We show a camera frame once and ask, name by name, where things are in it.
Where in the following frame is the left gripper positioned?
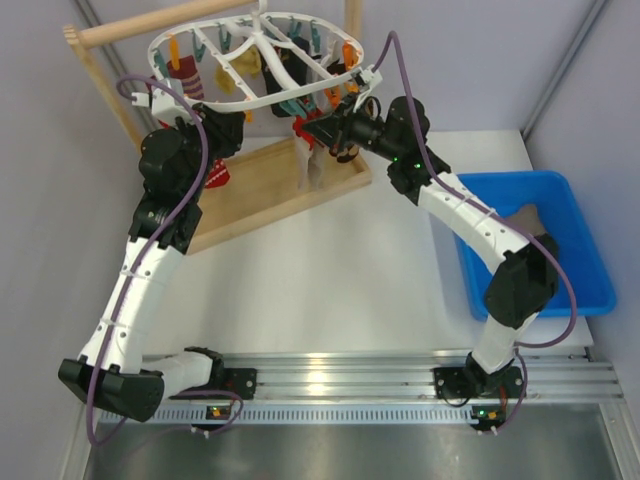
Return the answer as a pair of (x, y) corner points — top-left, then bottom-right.
(169, 101), (245, 201)

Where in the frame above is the aluminium mounting rail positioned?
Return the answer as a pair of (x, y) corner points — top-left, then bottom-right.
(79, 349), (626, 426)

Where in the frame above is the brown argyle sock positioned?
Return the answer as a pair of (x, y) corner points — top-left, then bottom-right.
(329, 145), (359, 164)

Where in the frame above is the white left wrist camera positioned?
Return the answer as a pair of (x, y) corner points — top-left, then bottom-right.
(131, 87), (192, 126)

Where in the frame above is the red reindeer sock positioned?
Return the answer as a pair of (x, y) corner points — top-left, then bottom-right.
(292, 116), (316, 150)
(293, 134), (325, 190)

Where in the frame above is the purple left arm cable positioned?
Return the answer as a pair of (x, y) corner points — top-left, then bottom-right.
(87, 74), (244, 446)

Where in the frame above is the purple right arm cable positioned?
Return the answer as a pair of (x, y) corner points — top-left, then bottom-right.
(369, 30), (579, 434)

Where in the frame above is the dark navy santa sock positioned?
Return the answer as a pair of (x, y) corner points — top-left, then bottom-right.
(259, 41), (309, 94)

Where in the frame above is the white oval clip hanger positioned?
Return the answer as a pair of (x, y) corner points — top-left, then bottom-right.
(147, 2), (364, 113)

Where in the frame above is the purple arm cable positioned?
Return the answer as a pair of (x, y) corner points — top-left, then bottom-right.
(87, 74), (244, 446)
(369, 30), (579, 434)

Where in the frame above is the teal clothes peg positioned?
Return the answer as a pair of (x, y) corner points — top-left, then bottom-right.
(276, 97), (316, 119)

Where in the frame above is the blue plastic bin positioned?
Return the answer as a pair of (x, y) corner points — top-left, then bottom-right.
(456, 171), (616, 322)

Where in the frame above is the mustard yellow sock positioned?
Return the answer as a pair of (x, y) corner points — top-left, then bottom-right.
(214, 46), (262, 94)

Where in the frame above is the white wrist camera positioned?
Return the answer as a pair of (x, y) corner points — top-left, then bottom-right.
(131, 87), (192, 126)
(351, 65), (383, 96)

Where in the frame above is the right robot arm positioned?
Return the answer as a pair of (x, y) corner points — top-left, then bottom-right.
(301, 95), (559, 402)

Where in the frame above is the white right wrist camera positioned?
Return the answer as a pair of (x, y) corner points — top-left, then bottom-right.
(351, 65), (383, 96)

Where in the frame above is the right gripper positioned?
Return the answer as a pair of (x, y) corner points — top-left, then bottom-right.
(303, 93), (403, 163)

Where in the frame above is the beige striped sock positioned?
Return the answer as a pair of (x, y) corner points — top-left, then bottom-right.
(506, 204), (548, 237)

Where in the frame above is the red patterned sock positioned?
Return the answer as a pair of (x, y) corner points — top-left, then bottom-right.
(204, 158), (231, 189)

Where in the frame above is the wooden hanger rack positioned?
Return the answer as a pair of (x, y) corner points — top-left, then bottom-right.
(64, 1), (371, 256)

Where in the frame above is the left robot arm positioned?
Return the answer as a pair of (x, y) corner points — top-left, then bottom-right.
(58, 103), (245, 422)

